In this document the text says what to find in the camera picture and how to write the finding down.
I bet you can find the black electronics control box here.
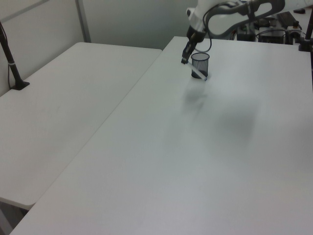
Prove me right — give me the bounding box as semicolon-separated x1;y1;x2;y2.
236;23;255;41

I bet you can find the black mesh pen cup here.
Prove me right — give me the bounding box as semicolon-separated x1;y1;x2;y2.
190;52;211;80

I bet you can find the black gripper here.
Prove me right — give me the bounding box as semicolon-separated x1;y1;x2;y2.
180;25;205;65

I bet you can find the grey partition frame post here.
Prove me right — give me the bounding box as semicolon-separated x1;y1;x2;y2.
74;0;92;44

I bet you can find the black camera pole with clamp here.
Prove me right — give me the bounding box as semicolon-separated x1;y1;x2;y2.
297;13;313;52
0;20;31;91

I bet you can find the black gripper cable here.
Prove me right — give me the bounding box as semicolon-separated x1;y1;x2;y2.
194;4;213;53

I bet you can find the white side table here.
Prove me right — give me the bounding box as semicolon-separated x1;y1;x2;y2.
0;42;163;211

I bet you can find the white marker with blue cap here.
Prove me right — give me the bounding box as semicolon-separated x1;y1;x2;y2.
184;61;208;82

